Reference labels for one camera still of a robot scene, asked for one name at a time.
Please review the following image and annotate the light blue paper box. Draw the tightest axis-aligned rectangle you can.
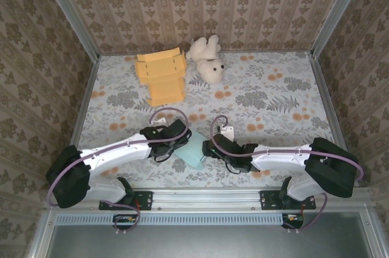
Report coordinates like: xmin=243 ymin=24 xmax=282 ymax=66
xmin=175 ymin=131 xmax=209 ymax=170

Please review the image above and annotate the orange paper box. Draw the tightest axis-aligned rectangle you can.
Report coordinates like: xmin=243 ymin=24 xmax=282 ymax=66
xmin=135 ymin=47 xmax=188 ymax=107

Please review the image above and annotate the floral tablecloth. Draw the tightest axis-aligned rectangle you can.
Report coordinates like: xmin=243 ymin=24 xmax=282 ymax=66
xmin=67 ymin=52 xmax=349 ymax=189

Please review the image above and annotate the cream plush teddy bear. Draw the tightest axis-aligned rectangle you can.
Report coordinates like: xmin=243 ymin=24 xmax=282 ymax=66
xmin=185 ymin=34 xmax=226 ymax=84

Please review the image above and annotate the black connector board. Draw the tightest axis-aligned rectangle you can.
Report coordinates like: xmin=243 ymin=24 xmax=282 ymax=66
xmin=112 ymin=214 xmax=138 ymax=231
xmin=281 ymin=212 xmax=305 ymax=230

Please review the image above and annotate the grey metal panel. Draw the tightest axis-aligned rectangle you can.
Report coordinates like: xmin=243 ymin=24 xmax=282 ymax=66
xmin=45 ymin=225 xmax=374 ymax=258

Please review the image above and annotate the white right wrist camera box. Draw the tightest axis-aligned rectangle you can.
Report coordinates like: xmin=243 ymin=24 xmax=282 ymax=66
xmin=219 ymin=126 xmax=235 ymax=141

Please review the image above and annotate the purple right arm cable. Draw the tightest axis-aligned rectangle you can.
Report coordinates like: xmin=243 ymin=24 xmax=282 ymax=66
xmin=210 ymin=115 xmax=364 ymax=232

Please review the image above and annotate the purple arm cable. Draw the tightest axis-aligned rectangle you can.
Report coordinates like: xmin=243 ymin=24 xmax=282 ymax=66
xmin=210 ymin=115 xmax=364 ymax=232
xmin=45 ymin=107 xmax=191 ymax=234

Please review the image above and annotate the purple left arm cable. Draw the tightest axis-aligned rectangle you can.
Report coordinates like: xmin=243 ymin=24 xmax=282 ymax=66
xmin=45 ymin=107 xmax=191 ymax=234

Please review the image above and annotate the aluminium table rail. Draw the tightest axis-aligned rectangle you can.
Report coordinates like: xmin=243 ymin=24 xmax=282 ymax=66
xmin=45 ymin=187 xmax=370 ymax=210

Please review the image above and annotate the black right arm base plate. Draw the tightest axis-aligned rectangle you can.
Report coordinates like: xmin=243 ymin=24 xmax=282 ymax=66
xmin=260 ymin=190 xmax=316 ymax=211

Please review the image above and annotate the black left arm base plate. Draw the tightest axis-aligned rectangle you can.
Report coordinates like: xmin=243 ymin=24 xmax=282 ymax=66
xmin=98 ymin=190 xmax=153 ymax=211

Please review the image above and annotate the grey slotted cable duct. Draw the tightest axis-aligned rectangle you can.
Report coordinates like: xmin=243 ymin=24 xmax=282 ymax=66
xmin=55 ymin=212 xmax=285 ymax=226

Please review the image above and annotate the aluminium side rail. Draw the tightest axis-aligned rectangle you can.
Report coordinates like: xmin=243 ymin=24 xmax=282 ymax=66
xmin=308 ymin=52 xmax=361 ymax=187
xmin=57 ymin=55 xmax=100 ymax=189

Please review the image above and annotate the aluminium frame post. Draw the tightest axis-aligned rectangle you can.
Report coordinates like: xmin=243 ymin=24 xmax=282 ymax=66
xmin=310 ymin=0 xmax=370 ymax=58
xmin=36 ymin=0 xmax=100 ymax=61

